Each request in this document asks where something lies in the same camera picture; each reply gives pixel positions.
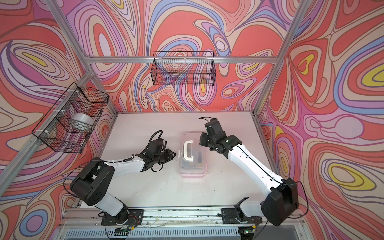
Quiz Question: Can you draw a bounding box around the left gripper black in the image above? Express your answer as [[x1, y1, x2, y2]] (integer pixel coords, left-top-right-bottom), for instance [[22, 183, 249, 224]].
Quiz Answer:
[[152, 149, 178, 166]]

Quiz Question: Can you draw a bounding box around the pink translucent plastic tool box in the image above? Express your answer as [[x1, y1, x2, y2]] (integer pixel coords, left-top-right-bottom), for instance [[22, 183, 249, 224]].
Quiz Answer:
[[178, 132, 207, 179]]

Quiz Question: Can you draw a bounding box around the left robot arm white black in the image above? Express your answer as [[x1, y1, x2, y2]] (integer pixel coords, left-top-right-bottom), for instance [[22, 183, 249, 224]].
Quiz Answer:
[[70, 139, 176, 219]]

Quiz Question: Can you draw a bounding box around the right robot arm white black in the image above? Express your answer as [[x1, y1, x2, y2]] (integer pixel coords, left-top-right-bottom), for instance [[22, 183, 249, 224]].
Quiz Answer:
[[200, 118, 299, 227]]

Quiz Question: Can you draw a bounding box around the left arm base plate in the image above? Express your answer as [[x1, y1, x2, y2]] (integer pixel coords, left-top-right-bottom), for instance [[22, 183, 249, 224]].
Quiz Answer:
[[98, 209, 144, 227]]

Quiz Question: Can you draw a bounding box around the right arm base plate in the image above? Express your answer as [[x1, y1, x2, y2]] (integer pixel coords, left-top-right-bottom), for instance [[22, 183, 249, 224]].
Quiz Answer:
[[218, 207, 263, 226]]

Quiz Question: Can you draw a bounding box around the grey duct tape roll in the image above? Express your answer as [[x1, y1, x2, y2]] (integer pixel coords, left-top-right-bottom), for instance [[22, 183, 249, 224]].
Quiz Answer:
[[71, 113, 95, 126]]

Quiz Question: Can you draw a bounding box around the black wire basket back wall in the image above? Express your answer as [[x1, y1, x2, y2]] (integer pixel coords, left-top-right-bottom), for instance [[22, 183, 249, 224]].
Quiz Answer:
[[151, 51, 216, 86]]

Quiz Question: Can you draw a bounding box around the black wire basket wall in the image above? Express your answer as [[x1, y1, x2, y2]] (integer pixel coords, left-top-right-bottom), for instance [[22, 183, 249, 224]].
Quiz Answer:
[[32, 83, 109, 154], [151, 51, 216, 86]]

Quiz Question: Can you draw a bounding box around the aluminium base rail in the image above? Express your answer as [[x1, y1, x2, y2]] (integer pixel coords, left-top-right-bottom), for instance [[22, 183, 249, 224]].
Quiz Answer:
[[51, 206, 314, 240]]

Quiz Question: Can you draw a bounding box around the black wire basket left wall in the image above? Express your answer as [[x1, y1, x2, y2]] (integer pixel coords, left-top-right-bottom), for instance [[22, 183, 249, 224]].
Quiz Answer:
[[32, 83, 109, 154]]

